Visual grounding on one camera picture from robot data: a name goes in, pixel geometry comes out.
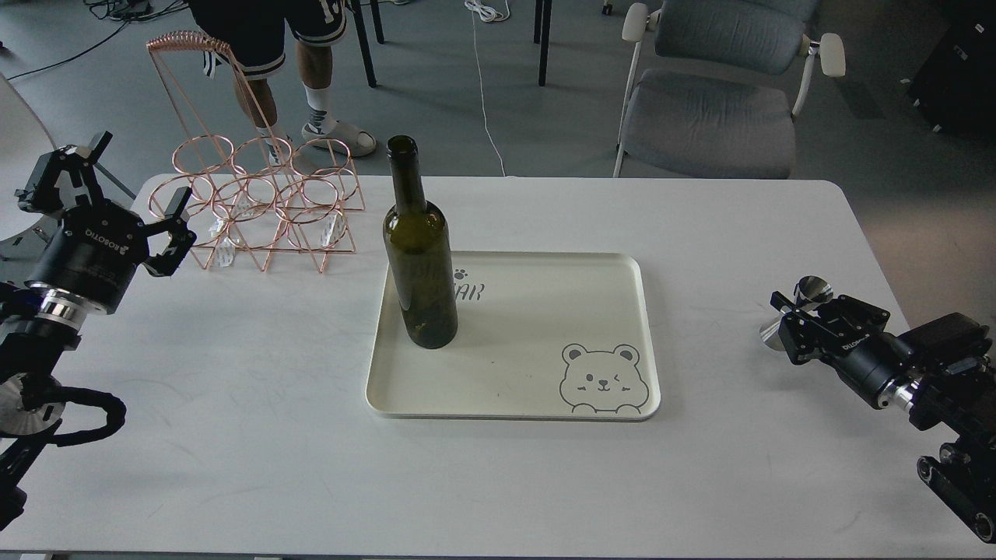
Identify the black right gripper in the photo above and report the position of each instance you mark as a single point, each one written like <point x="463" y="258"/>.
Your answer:
<point x="852" y="338"/>

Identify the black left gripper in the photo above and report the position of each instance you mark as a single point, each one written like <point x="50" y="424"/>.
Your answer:
<point x="97" y="248"/>

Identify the steel double jigger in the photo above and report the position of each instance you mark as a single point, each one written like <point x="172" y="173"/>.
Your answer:
<point x="809" y="292"/>

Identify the dark green wine bottle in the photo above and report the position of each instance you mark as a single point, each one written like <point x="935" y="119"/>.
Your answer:
<point x="416" y="238"/>

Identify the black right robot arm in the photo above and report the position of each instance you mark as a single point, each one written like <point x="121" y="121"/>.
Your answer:
<point x="939" y="372"/>

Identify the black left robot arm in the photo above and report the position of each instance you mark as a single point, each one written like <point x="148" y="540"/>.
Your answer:
<point x="38" y="326"/>

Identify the white round chair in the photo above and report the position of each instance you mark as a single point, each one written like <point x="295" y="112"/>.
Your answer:
<point x="23" y="140"/>

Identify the person in black shorts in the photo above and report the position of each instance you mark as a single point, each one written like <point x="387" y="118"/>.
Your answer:
<point x="255" y="34"/>

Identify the cream bear serving tray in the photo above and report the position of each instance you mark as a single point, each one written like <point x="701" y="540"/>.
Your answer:
<point x="541" y="336"/>

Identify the grey office chair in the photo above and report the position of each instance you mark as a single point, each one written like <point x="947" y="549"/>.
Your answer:
<point x="710" y="127"/>

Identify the black equipment case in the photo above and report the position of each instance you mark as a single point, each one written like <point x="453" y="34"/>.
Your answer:
<point x="954" y="88"/>

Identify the copper wire wine rack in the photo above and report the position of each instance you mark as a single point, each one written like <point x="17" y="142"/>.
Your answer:
<point x="256" y="199"/>

